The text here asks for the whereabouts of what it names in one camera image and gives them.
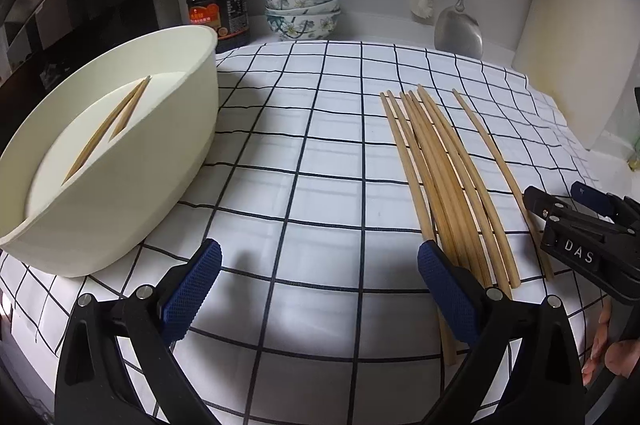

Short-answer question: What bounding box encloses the person's right hand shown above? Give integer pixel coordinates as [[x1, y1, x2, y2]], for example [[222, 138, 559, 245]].
[[582, 305, 640, 387]]

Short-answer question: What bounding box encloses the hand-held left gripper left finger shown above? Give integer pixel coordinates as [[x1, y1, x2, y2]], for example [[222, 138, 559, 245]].
[[54, 239, 223, 425]]

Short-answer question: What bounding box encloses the pile of bamboo chopsticks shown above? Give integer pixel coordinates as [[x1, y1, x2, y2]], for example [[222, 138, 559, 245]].
[[380, 86, 523, 366]]

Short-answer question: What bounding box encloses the cream oval plastic basin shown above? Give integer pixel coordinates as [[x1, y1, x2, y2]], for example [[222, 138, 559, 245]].
[[0, 25, 221, 278]]

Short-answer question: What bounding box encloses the cream cutting board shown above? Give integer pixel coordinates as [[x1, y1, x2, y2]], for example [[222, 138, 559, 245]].
[[510, 0, 627, 152]]

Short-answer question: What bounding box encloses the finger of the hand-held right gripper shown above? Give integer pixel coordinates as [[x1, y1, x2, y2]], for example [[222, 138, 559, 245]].
[[571, 181, 640, 233], [523, 186, 573, 232]]

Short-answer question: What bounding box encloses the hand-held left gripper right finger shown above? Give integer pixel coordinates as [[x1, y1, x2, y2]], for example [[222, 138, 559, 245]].
[[417, 240, 587, 425]]

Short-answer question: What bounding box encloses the white black-checked cloth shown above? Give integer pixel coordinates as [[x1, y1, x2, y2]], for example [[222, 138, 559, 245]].
[[0, 40, 601, 425]]

